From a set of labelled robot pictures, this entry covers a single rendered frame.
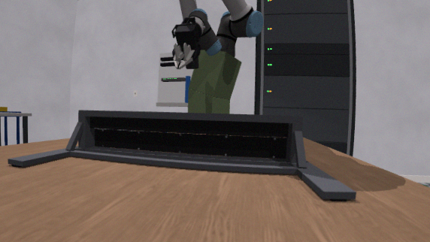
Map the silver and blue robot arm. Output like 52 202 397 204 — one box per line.
179 0 264 57

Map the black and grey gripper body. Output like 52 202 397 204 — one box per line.
171 17 202 51

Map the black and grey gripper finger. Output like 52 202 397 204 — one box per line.
178 43 201 69
172 44 184 69

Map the black network patch panel rack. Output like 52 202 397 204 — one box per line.
8 110 356 201

